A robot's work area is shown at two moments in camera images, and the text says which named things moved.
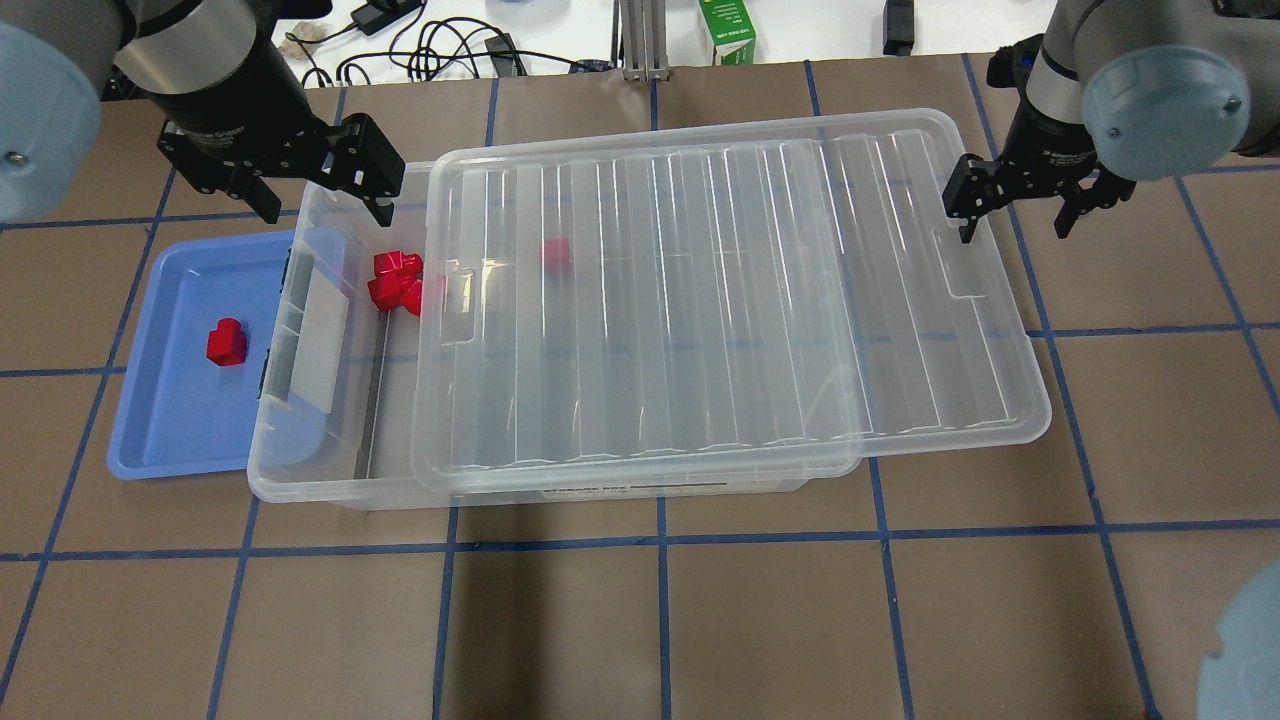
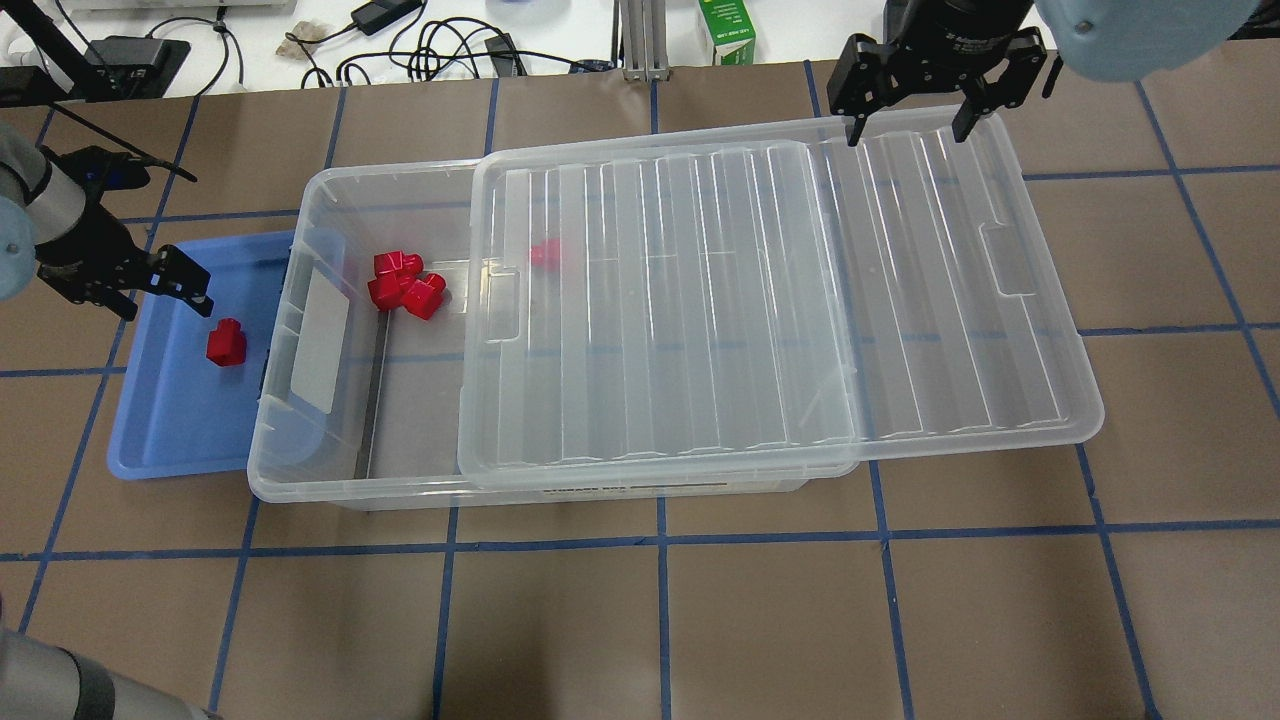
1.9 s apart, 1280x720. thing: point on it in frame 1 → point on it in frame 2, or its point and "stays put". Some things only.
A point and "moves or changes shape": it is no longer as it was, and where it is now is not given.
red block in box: x=398 y=265 stays put
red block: x=227 y=344 stays put
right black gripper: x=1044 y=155 → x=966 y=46
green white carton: x=730 y=25 stays put
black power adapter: x=377 y=15 stays put
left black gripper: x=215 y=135 → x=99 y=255
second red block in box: x=387 y=291 stays put
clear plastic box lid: x=718 y=301 moves or changes shape
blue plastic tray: x=178 y=413 stays put
